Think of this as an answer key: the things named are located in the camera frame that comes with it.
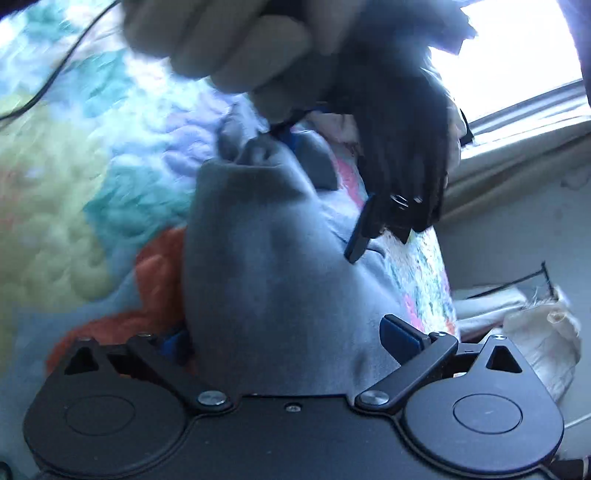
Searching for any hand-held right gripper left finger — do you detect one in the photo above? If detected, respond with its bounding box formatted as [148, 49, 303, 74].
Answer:
[62, 332, 234, 412]

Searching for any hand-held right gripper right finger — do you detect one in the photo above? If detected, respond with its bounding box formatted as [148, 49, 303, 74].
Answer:
[353, 314, 525, 412]

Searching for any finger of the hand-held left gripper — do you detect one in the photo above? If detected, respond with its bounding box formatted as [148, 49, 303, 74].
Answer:
[271, 104, 325, 145]
[344, 194, 378, 265]

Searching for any grey sweatshirt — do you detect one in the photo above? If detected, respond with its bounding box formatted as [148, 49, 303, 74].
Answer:
[182, 99, 416, 398]

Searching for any person's left hand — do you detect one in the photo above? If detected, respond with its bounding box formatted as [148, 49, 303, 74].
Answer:
[122, 0, 343, 112]

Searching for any window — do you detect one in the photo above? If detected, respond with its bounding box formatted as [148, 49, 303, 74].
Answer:
[427, 0, 591, 160]

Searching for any cream cloth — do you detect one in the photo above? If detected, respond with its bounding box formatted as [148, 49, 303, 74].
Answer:
[455, 284, 583, 405]

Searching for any floral quilt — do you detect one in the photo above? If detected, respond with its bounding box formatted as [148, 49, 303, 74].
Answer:
[0, 0, 459, 398]

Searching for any black cable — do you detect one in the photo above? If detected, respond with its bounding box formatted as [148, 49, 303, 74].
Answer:
[455, 262, 555, 299]
[0, 0, 123, 123]

